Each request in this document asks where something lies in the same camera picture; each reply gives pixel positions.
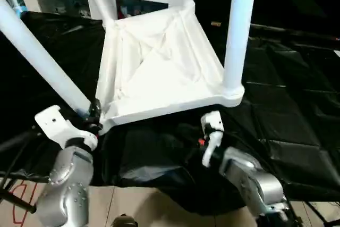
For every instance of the black plastic mat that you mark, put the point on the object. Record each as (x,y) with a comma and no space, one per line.
(279,104)

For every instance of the black metal floor stand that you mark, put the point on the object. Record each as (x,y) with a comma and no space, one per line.
(16,200)

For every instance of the dark grey robot foot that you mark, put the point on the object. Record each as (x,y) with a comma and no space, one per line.
(125,221)

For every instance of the small tan label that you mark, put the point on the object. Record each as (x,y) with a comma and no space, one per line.
(216,24)

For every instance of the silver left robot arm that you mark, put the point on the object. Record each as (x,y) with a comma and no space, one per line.
(69,179)

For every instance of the long black bar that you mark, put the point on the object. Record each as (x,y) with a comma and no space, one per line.
(292,31)

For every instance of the red packet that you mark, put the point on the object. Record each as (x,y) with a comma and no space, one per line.
(122,11)

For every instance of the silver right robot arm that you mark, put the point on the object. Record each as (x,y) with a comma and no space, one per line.
(252,181)

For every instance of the white plastic table top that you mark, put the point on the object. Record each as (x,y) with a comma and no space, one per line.
(164,65)

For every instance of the white flat board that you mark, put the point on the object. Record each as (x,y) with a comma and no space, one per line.
(336,54)

